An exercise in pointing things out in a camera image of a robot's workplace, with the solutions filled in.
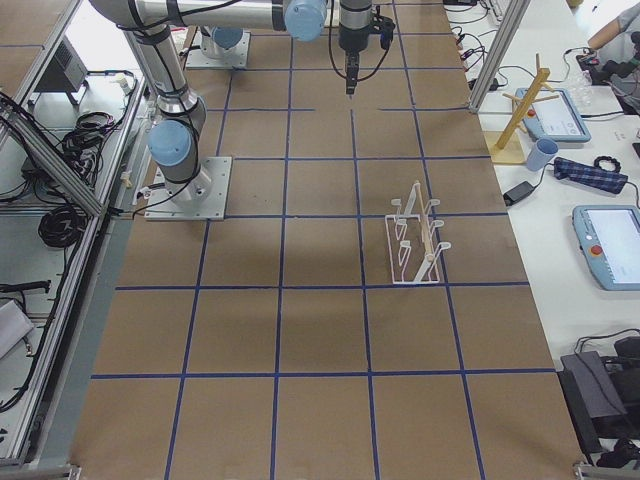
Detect aluminium frame post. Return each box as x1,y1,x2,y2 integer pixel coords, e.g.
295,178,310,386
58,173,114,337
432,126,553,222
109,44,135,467
469,0,530,113

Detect person in background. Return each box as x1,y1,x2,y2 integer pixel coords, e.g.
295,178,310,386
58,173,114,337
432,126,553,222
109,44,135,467
587,3,639,50

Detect white wire cup rack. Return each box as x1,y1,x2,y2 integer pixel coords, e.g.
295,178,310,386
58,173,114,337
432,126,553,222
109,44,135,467
384,180,451,286

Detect black cable bundle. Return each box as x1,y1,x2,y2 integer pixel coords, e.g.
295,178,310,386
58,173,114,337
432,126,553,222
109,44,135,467
38,204,86,249

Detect blue plaid cloth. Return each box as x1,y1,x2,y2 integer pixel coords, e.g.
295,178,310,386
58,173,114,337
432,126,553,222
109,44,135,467
553,156,628,194

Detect blue teach pendant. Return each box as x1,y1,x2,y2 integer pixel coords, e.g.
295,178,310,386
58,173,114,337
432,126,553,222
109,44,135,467
523,88,591,143
572,205,639,291

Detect blue cup on desk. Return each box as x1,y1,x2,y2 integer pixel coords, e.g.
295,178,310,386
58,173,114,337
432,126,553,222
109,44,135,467
525,138,559,172

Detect black power adapter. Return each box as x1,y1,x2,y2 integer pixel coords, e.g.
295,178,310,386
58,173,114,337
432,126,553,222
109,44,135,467
502,181,536,207

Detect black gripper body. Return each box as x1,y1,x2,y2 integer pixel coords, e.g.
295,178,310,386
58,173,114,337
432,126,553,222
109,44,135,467
339,0,372,70

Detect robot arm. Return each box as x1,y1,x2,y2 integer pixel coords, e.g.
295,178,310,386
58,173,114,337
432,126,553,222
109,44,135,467
92,1,334,123

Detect wooden mug tree stand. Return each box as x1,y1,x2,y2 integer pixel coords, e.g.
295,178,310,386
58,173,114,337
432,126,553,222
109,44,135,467
485,55,559,165

